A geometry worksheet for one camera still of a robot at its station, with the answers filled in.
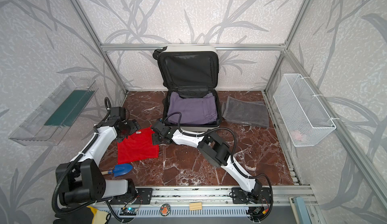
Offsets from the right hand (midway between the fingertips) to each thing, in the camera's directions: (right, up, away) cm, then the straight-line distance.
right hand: (155, 134), depth 92 cm
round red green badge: (+12, -31, -23) cm, 40 cm away
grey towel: (+64, +13, +12) cm, 66 cm away
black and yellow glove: (-24, -32, -24) cm, 46 cm away
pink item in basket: (+75, +4, -20) cm, 78 cm away
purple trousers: (+23, +14, +10) cm, 29 cm away
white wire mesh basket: (+72, +11, -32) cm, 80 cm away
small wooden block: (+26, -30, -21) cm, 45 cm away
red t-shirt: (-10, -6, -3) cm, 12 cm away
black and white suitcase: (+22, +40, +3) cm, 46 cm away
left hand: (-11, +7, -5) cm, 14 cm away
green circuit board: (-6, -33, -21) cm, 39 cm away
